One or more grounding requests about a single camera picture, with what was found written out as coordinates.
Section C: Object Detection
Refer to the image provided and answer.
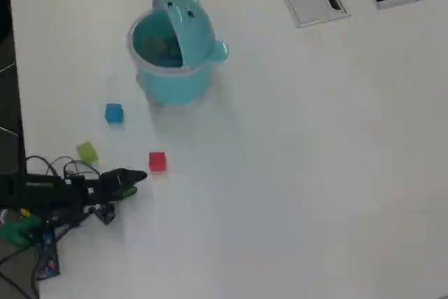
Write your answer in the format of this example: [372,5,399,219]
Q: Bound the dark blue block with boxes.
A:
[167,41,183,64]

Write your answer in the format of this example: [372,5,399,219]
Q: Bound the blue lego block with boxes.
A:
[104,103,125,125]

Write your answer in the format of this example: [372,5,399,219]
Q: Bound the teal animal-shaped bin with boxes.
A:
[126,0,230,107]

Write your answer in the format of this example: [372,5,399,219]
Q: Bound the black power cable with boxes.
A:
[0,244,36,267]

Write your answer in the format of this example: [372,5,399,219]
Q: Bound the dull olive block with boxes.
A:
[145,36,168,59]

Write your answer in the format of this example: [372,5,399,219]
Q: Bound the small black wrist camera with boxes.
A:
[89,204,116,226]

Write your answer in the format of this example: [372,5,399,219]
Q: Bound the thin black servo wire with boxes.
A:
[26,154,102,181]

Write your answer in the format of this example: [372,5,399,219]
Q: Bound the black camera cable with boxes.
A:
[29,260,40,299]

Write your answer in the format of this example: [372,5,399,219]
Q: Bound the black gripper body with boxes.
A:
[83,169,123,207]

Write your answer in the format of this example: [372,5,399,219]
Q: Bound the green lego block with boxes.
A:
[76,141,100,165]

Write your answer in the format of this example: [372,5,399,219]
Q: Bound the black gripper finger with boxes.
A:
[117,168,148,190]
[120,186,138,202]

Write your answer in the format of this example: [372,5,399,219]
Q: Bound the red lego block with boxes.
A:
[148,151,168,173]

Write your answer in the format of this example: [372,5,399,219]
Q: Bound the blue circuit board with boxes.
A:
[34,227,61,281]

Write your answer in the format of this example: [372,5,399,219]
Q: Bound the green table clamp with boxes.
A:
[0,214,45,247]

